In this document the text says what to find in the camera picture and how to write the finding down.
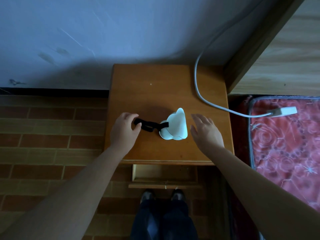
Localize wooden nightstand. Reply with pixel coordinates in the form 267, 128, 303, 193
104, 63, 235, 166

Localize person's left hand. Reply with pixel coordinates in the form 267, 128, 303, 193
109, 112, 142, 151

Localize white mask with black strap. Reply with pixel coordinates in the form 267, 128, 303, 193
133, 107, 188, 141

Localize white power strip with cable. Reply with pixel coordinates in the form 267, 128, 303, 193
194, 12, 298, 118

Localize person's right shoe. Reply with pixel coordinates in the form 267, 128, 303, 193
171, 189, 186, 202

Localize person's left forearm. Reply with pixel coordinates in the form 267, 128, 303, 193
0, 145, 130, 240

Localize person's shoe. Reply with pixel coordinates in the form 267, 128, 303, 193
140, 189, 155, 204
171, 189, 186, 202

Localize person's dark blue trousers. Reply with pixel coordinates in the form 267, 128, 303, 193
130, 198, 199, 240

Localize wooden nightstand drawer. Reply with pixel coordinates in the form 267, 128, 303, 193
128, 164, 203, 190

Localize person's right forearm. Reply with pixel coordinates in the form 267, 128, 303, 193
204, 146, 320, 240

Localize wooden bed headboard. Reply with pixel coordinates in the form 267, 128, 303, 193
223, 0, 320, 96

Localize person's right hand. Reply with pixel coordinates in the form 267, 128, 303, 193
190, 113, 225, 154

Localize person's left shoe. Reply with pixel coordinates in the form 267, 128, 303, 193
140, 189, 155, 204

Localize red floral mattress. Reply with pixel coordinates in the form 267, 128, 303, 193
228, 94, 320, 240

